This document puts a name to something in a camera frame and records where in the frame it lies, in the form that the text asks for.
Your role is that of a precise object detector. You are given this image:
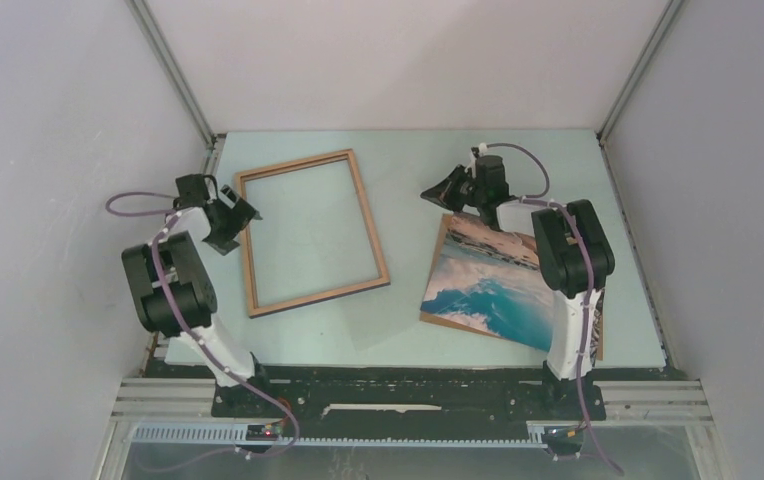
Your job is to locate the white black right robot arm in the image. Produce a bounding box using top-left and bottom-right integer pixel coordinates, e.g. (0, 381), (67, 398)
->
(420, 152), (615, 418)

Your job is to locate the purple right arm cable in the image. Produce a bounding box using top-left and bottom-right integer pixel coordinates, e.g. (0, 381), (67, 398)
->
(477, 142), (625, 477)

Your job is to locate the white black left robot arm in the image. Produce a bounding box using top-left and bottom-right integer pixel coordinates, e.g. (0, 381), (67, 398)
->
(121, 174), (274, 417)

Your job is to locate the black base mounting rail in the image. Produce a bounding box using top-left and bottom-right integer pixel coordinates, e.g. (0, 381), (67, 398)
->
(211, 366), (606, 442)

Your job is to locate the ocean sky photo print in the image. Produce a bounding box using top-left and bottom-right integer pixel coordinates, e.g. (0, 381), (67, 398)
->
(420, 213), (603, 362)

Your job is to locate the wooden picture frame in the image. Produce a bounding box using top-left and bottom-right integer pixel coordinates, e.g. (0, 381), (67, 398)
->
(234, 149), (391, 318)

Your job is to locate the aluminium extrusion base frame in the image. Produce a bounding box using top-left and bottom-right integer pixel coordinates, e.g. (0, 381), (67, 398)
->
(97, 367), (732, 479)

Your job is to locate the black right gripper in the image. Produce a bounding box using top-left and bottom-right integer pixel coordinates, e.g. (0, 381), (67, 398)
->
(423, 164), (487, 213)

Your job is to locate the clear acrylic frame sheet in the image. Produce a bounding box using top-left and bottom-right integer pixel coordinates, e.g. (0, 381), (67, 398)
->
(238, 158), (434, 351)

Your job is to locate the brown frame backing board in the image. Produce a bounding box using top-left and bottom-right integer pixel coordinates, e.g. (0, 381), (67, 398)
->
(418, 213), (605, 362)

